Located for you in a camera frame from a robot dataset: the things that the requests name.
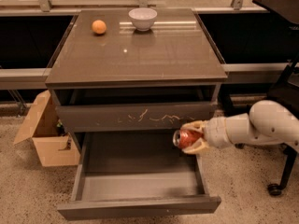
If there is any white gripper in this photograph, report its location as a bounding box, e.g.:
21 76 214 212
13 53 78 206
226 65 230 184
181 117 233 155

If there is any scratched grey top drawer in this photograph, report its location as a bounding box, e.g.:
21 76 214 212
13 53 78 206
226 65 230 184
56 102 216 133

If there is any orange fruit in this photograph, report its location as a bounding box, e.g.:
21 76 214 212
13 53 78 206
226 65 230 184
92 20 107 35

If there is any grey drawer cabinet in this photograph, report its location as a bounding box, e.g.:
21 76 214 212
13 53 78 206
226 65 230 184
46 8 227 146

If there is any red coke can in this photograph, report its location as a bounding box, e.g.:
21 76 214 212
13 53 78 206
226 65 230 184
173 129 203 149

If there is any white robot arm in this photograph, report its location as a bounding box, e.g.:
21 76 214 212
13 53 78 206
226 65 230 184
182 100 299 154

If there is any open grey middle drawer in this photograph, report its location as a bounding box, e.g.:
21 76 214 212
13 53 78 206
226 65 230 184
58 130 221 220

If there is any white ceramic bowl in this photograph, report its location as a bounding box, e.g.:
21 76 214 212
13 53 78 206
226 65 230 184
128 7 157 31

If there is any open cardboard box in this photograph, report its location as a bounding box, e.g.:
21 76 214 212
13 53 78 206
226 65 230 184
14 91 80 167

